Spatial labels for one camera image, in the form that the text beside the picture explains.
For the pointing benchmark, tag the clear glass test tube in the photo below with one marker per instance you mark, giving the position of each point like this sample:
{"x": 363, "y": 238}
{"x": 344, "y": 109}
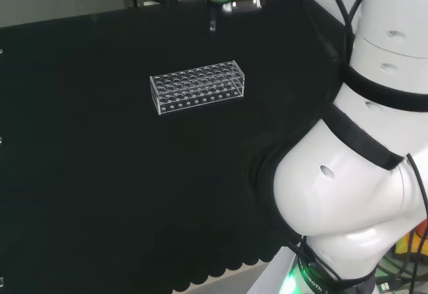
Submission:
{"x": 212, "y": 23}

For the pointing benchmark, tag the clear plastic test tube rack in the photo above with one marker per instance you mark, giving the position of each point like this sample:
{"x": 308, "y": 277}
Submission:
{"x": 197, "y": 87}

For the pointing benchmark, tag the black bench cloth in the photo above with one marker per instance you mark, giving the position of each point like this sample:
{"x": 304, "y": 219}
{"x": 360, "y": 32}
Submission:
{"x": 100, "y": 173}

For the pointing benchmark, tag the silver usb plug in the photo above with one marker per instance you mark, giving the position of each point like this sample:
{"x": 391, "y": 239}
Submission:
{"x": 385, "y": 286}

